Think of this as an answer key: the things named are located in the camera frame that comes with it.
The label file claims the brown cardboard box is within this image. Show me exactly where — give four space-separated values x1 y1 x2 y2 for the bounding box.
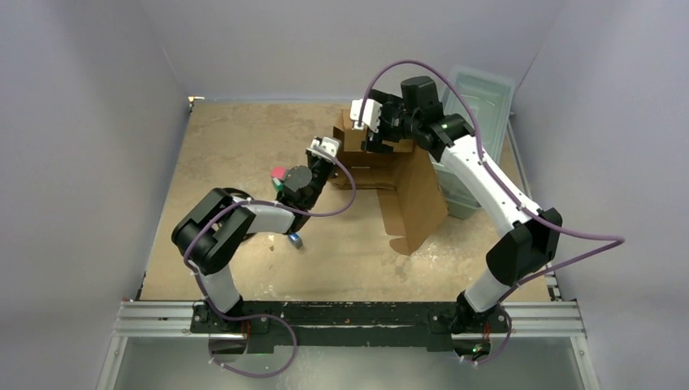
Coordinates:
332 109 449 255

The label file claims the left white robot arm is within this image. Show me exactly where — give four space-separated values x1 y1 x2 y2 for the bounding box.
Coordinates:
171 147 340 332

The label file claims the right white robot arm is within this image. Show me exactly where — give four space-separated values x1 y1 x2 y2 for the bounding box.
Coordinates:
349 76 562 334

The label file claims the pink and green small block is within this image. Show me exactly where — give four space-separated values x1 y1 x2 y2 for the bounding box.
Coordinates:
271 167 288 192

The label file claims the blue and grey small block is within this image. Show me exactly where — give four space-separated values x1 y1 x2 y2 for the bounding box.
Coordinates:
288 233 303 249

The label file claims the clear plastic storage bin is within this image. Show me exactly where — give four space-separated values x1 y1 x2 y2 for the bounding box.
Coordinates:
431 66 515 220

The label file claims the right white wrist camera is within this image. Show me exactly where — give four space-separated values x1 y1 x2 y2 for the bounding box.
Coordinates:
349 99 382 133

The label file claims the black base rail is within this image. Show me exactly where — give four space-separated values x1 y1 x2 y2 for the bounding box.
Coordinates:
190 301 508 357

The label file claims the aluminium frame rail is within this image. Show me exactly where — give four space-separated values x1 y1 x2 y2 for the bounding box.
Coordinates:
97 301 600 389

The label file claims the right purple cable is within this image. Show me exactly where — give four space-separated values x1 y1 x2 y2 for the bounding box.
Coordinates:
357 58 626 367

